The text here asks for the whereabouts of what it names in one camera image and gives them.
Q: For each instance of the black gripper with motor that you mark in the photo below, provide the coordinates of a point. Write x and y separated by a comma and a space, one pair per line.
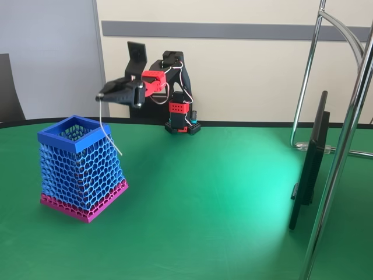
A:
126, 93

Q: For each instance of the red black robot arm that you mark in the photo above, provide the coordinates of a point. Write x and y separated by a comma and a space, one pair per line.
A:
180, 108

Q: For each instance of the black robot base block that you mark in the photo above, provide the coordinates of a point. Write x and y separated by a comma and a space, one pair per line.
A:
194, 127

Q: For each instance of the blue pink lattice basket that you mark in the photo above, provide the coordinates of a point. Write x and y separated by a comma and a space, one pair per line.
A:
87, 163

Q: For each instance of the black teal power plug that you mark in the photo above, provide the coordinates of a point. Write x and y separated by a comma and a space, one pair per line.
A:
194, 116

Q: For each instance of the black flat monitor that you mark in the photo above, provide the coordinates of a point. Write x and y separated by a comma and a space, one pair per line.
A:
311, 163

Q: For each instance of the clear plastic clip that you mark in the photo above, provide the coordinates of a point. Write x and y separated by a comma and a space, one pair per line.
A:
327, 150

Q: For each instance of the black camera on bracket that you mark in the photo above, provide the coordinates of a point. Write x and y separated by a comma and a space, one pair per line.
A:
136, 54

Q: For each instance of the grey wall rail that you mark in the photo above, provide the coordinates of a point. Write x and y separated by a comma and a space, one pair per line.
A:
233, 30

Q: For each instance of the chrome tube frame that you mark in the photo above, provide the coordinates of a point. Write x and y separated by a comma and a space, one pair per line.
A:
335, 175

